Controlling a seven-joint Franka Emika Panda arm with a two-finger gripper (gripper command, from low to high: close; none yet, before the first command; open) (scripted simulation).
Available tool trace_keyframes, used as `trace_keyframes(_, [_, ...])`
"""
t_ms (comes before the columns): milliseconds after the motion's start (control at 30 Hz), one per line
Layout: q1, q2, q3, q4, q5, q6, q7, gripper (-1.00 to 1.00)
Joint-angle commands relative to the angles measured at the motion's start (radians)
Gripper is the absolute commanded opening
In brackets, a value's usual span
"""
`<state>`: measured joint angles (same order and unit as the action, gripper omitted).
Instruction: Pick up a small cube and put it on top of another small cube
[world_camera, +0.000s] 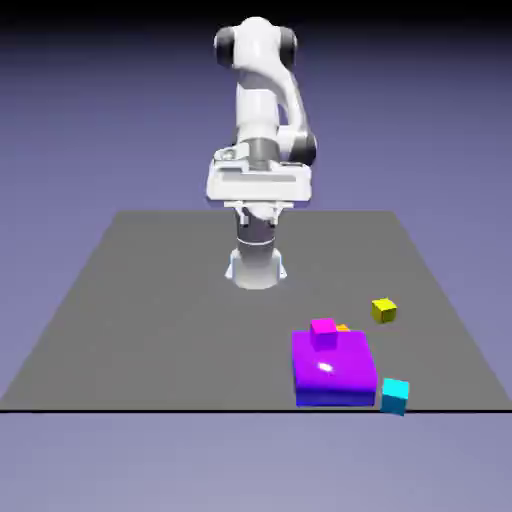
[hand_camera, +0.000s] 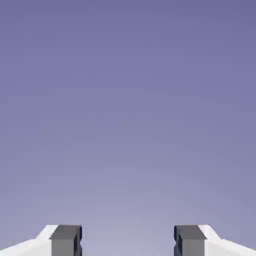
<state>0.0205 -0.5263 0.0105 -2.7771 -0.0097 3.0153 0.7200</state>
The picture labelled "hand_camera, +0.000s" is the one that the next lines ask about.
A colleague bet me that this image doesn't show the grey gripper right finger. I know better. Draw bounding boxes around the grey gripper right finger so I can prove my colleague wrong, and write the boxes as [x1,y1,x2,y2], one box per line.
[173,224,256,256]

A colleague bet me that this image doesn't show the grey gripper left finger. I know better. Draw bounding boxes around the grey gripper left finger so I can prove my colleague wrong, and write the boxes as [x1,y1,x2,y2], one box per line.
[0,224,83,256]

